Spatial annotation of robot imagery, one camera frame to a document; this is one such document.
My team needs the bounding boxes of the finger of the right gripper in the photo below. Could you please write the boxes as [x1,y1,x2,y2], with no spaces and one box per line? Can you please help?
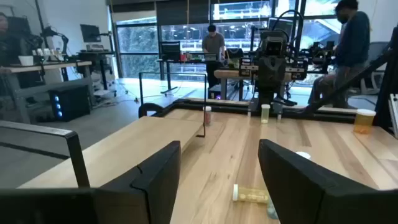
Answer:
[260,58,273,88]
[272,58,285,88]

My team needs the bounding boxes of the white cup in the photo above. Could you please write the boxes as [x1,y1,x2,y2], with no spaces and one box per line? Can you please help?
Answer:
[17,55,34,67]

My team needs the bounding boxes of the clear yellow pill bottle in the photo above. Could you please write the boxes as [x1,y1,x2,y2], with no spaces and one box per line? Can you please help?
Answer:
[232,184,270,205]

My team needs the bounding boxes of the black desk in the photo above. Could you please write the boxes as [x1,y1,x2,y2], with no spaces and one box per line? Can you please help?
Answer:
[157,57,228,96]

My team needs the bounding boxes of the grey office chair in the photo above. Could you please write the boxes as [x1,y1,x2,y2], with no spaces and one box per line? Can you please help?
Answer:
[357,41,389,96]

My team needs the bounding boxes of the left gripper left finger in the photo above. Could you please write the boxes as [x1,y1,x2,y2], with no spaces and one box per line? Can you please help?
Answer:
[93,140,182,224]

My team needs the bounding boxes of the black monitor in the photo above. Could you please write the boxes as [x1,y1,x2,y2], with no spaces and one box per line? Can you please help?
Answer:
[79,24,102,44]
[160,40,182,62]

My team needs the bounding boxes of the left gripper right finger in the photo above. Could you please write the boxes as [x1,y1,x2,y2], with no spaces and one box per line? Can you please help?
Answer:
[257,139,374,224]

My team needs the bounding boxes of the blue bottle with pink pills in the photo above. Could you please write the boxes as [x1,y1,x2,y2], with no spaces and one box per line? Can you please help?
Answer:
[202,106,213,126]

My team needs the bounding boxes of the black computer tower blue lights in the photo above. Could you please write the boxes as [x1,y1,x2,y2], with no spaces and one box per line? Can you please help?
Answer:
[48,83,91,123]

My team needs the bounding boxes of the person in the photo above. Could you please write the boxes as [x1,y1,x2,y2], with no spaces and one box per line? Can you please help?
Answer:
[201,24,227,90]
[0,12,19,68]
[306,0,373,110]

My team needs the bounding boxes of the wooden top desk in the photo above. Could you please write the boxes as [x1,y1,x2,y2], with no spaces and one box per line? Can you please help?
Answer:
[0,60,94,124]
[213,68,293,101]

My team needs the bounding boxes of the large orange medicine bottle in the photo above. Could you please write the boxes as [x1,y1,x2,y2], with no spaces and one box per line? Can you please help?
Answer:
[353,108,377,135]

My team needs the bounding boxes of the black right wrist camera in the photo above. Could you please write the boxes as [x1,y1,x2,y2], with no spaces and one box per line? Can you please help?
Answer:
[261,29,287,57]

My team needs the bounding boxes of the light green medicine bottle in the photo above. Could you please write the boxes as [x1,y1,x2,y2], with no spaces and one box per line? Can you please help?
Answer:
[261,104,271,124]

